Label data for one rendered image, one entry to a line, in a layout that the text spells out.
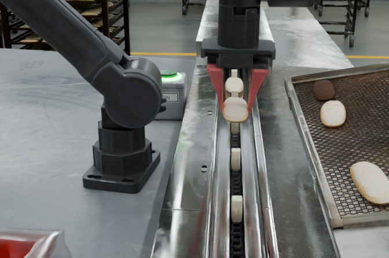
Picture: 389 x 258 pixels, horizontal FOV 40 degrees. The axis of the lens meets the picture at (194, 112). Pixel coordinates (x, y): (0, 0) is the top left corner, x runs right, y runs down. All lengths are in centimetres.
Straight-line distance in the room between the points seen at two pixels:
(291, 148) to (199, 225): 34
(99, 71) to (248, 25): 21
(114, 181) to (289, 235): 26
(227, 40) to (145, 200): 25
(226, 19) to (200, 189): 23
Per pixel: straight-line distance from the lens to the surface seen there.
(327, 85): 96
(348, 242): 56
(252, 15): 73
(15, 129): 103
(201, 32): 132
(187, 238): 59
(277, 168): 84
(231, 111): 76
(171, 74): 101
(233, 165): 78
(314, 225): 71
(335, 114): 83
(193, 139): 83
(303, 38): 176
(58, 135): 98
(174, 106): 101
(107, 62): 73
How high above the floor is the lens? 119
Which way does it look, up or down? 20 degrees down
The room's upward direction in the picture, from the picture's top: straight up
